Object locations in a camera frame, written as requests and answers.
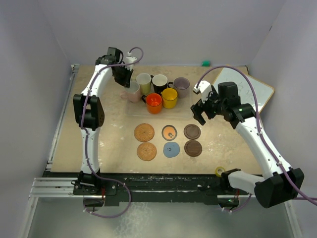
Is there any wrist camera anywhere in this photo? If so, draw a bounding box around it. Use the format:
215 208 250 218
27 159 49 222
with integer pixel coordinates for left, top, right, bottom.
193 80 212 103
124 52 137 71

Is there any clear plastic tray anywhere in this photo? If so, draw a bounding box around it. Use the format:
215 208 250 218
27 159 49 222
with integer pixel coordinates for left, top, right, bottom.
125 94 193 119

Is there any blue smiley coaster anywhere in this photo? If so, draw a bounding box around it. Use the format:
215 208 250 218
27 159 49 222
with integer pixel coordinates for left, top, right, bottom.
163 142 180 158

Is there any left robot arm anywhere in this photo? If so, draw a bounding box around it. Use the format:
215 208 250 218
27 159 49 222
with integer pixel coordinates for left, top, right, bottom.
73 47 138 194

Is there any dark wooden coaster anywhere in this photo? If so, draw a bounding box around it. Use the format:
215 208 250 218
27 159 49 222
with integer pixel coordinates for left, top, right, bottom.
184 124 201 140
184 140 203 157

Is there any orange mug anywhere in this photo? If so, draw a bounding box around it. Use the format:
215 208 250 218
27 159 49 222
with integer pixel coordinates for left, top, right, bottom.
141 93 162 114

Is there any woven rattan coaster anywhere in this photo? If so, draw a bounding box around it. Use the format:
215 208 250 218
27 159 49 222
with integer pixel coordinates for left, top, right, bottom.
137 142 157 161
134 123 155 142

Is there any pink mug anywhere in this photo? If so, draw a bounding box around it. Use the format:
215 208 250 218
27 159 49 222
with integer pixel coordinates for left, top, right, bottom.
120 81 141 103

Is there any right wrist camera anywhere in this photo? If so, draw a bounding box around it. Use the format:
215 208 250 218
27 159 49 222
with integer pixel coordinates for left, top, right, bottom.
193 80 212 103

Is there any orange black rimmed coaster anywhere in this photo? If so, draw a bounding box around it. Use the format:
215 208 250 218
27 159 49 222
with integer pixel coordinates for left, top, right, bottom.
161 125 178 141

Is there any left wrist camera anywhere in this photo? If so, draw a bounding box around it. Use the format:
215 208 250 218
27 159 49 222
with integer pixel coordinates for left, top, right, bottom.
124 52 137 71

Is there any black mug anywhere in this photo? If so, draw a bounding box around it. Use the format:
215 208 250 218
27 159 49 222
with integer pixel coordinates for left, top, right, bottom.
151 74 171 95

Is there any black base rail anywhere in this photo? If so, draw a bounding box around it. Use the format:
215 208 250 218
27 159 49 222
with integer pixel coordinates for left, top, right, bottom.
43 171 247 207

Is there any olive green mug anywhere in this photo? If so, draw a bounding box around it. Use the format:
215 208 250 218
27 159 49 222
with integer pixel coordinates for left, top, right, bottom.
136 73 152 95

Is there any purple grey mug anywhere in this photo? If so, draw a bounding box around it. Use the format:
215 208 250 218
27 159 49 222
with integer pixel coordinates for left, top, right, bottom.
167 77 190 98

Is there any aluminium frame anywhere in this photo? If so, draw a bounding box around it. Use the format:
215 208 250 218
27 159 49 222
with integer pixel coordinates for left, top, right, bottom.
18 64 80 238

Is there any small whiteboard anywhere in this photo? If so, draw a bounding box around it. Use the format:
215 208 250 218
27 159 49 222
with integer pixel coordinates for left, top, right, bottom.
213 68 274 113

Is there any green object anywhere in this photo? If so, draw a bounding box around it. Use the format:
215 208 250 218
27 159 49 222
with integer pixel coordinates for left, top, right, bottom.
202 60 211 67

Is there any yellow tape roll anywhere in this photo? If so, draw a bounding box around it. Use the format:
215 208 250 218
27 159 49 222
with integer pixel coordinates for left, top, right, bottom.
215 166 225 178

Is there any yellow mug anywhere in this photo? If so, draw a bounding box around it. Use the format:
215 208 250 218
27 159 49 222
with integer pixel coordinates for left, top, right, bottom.
161 88 178 109

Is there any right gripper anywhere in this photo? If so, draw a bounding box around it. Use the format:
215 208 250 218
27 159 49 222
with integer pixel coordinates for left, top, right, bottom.
191 87 227 125

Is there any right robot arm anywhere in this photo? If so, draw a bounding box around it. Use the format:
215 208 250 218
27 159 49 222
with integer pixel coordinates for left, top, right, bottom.
191 81 304 208

